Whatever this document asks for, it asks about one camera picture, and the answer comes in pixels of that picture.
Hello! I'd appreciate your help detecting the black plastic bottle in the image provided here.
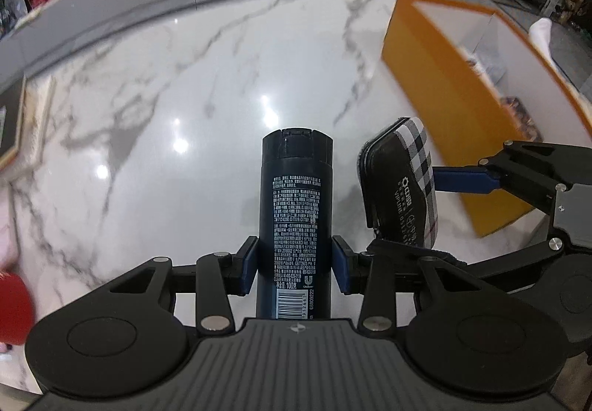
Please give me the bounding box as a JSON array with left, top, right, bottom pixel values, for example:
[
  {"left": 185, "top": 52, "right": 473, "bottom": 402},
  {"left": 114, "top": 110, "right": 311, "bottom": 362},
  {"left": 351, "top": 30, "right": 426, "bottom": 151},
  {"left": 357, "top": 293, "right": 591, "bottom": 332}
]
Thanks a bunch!
[{"left": 256, "top": 128, "right": 334, "bottom": 321}]

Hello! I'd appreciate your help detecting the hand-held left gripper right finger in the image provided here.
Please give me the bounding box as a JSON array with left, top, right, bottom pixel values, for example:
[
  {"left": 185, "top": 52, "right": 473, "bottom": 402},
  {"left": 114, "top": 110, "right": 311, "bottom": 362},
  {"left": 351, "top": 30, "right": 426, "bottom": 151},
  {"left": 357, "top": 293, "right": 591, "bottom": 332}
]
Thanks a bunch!
[{"left": 330, "top": 235, "right": 487, "bottom": 332}]

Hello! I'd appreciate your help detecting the orange cardboard box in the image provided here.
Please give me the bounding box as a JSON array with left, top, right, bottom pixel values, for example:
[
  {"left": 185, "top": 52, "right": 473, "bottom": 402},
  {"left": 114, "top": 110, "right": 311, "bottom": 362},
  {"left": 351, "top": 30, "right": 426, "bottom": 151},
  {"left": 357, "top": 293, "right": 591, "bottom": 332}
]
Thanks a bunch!
[{"left": 381, "top": 0, "right": 592, "bottom": 238}]

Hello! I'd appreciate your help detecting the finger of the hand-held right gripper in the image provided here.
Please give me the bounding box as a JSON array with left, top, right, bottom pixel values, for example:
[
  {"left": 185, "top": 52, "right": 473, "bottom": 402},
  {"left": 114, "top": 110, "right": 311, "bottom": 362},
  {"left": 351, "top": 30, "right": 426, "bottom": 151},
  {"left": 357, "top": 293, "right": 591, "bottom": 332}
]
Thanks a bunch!
[
  {"left": 365, "top": 237, "right": 567, "bottom": 282},
  {"left": 431, "top": 140, "right": 592, "bottom": 218}
]

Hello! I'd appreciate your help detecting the plaid glasses case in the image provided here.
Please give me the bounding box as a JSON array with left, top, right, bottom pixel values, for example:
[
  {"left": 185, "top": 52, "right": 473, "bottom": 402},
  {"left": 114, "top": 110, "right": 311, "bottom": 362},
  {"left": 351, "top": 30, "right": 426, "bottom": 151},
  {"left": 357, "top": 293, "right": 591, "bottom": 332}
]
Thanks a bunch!
[{"left": 357, "top": 116, "right": 439, "bottom": 250}]

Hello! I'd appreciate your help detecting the colourful printed packet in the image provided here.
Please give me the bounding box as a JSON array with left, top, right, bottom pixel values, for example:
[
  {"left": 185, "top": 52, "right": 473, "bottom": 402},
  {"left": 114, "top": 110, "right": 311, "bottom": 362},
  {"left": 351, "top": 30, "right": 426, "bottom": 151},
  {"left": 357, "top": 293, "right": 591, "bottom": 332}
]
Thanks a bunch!
[{"left": 501, "top": 95, "right": 543, "bottom": 142}]

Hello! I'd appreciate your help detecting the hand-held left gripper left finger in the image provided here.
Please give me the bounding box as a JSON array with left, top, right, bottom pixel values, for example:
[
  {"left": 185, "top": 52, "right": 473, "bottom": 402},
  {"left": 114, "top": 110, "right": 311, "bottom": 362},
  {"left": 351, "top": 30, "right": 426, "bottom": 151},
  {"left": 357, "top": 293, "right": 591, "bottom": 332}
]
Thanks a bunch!
[{"left": 108, "top": 235, "right": 260, "bottom": 333}]

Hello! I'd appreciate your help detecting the white cloth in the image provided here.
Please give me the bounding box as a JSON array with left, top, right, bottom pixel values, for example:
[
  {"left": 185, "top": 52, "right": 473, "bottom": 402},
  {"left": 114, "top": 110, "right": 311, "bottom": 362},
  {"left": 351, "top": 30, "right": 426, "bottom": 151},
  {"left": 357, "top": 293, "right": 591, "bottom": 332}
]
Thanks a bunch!
[{"left": 528, "top": 17, "right": 554, "bottom": 61}]

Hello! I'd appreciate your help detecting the beige cover book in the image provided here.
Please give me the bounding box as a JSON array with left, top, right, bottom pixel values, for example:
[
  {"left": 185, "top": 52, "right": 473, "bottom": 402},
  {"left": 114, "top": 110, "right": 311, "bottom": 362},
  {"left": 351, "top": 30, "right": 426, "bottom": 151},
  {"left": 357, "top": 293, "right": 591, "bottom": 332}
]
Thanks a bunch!
[{"left": 17, "top": 77, "right": 57, "bottom": 155}]

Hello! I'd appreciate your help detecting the white low cabinet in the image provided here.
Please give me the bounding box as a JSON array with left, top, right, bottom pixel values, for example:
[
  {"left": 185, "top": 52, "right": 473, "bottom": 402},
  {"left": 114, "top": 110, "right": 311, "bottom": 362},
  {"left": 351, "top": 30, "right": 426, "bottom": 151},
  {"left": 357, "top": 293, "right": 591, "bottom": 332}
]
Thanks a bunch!
[{"left": 0, "top": 0, "right": 371, "bottom": 85}]

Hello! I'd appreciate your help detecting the red round object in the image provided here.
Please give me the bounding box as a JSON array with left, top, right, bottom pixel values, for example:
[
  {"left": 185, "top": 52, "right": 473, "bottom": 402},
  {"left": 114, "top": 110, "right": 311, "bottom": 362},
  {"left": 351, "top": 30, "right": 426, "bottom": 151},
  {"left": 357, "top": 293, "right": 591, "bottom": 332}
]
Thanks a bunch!
[{"left": 0, "top": 271, "right": 37, "bottom": 346}]

